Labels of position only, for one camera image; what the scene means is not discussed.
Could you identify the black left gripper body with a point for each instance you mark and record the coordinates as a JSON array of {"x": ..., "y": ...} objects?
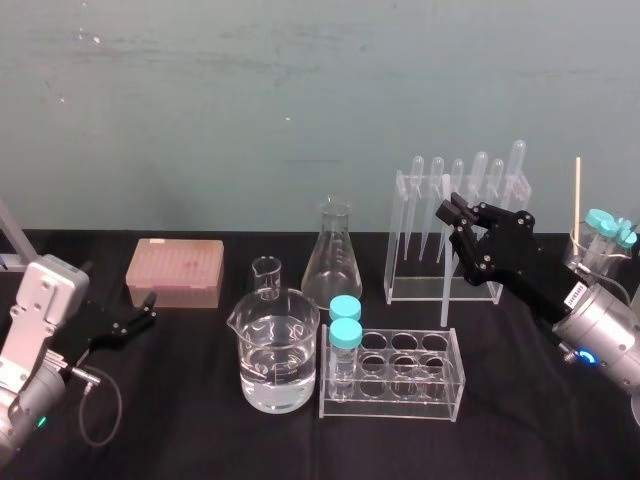
[{"x": 95, "y": 332}]

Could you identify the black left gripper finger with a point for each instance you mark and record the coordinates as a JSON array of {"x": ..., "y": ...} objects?
[
  {"x": 148, "y": 301},
  {"x": 131, "y": 330}
]

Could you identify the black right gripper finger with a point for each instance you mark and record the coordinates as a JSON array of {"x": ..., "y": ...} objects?
[
  {"x": 492, "y": 212},
  {"x": 465, "y": 245}
]

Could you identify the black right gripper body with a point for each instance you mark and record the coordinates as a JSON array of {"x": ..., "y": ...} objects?
[{"x": 530, "y": 270}]

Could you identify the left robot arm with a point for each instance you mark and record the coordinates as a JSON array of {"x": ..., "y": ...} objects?
[{"x": 32, "y": 300}]

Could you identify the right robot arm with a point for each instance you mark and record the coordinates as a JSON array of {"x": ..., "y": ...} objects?
[{"x": 605, "y": 320}]

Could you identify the pink pipette tip box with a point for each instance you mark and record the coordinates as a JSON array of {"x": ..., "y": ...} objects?
[{"x": 172, "y": 270}]

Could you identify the clear plastic pipette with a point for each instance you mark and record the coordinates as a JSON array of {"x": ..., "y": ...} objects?
[
  {"x": 417, "y": 169},
  {"x": 496, "y": 171},
  {"x": 436, "y": 170},
  {"x": 517, "y": 157},
  {"x": 479, "y": 165},
  {"x": 456, "y": 171}
]

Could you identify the glass beaker holding tubes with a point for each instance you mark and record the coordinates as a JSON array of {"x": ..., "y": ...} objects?
[{"x": 577, "y": 260}]

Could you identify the clear acrylic pipette stand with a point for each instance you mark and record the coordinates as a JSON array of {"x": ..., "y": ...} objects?
[{"x": 400, "y": 292}]

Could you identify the thin wooden stick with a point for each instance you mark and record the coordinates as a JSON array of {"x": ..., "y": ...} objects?
[{"x": 577, "y": 200}]

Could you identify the teal capped sample tube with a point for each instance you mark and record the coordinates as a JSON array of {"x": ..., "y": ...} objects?
[
  {"x": 600, "y": 221},
  {"x": 345, "y": 306},
  {"x": 627, "y": 236},
  {"x": 345, "y": 334}
]

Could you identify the small glass beaker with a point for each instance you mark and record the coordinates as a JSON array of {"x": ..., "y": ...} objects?
[{"x": 266, "y": 280}]

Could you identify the black table cloth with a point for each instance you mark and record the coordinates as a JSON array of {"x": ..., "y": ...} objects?
[{"x": 200, "y": 430}]

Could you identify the grey metal stand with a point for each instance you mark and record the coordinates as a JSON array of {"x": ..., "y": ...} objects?
[{"x": 11, "y": 235}]

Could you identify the glass conical flask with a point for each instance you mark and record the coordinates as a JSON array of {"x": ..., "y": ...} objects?
[{"x": 331, "y": 270}]

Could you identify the large glass beaker with water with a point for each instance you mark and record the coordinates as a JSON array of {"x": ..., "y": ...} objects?
[{"x": 275, "y": 360}]

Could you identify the clear acrylic tube rack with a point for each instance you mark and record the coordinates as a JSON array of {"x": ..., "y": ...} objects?
[{"x": 400, "y": 395}]

